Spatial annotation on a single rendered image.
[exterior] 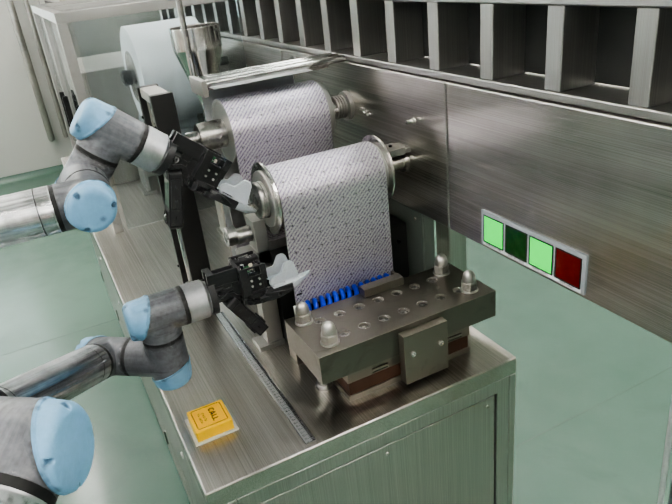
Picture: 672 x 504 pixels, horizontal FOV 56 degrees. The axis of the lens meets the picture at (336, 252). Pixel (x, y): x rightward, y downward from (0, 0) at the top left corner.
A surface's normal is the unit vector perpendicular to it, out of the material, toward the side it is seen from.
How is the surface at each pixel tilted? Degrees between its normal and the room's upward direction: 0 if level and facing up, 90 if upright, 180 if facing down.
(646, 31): 90
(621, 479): 0
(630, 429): 0
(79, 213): 90
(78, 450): 87
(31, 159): 90
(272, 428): 0
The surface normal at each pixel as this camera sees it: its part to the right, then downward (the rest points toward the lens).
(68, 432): 0.99, -0.11
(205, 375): -0.11, -0.89
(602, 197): -0.88, 0.28
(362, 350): 0.46, 0.34
